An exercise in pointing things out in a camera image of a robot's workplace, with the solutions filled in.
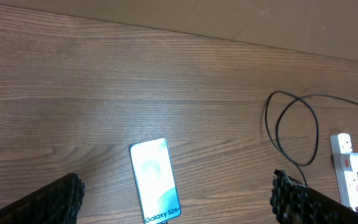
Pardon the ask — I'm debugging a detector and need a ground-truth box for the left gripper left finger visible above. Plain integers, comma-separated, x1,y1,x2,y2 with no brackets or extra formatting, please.
0,173,85,224

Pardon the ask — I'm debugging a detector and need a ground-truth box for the white charger plug adapter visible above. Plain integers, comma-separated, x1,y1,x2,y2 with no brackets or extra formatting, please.
341,153,358,172

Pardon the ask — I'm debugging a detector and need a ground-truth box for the white power strip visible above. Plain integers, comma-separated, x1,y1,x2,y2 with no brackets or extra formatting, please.
329,133,358,212

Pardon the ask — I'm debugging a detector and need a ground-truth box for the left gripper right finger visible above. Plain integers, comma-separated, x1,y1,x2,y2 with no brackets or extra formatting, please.
270,170,358,224

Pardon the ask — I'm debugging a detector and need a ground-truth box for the black USB charging cable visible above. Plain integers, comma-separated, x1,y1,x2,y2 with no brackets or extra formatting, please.
264,90,358,187

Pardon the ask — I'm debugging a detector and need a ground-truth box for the Samsung Galaxy smartphone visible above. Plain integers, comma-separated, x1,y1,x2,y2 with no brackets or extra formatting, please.
129,138,181,224

